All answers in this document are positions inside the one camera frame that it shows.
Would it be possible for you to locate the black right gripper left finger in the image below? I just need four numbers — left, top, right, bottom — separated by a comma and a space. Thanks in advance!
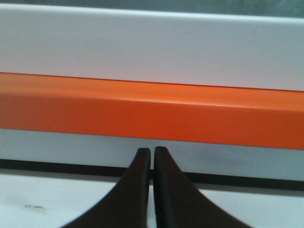
64, 148, 151, 228

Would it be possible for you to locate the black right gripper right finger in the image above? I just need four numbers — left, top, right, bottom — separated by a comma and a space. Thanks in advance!
153, 146, 248, 228

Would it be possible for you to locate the fume hood sash orange strip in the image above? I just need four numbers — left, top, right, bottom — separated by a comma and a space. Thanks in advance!
0, 3, 304, 191

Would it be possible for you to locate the white fume hood base cabinet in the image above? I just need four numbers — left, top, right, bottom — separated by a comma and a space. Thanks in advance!
0, 169, 304, 228

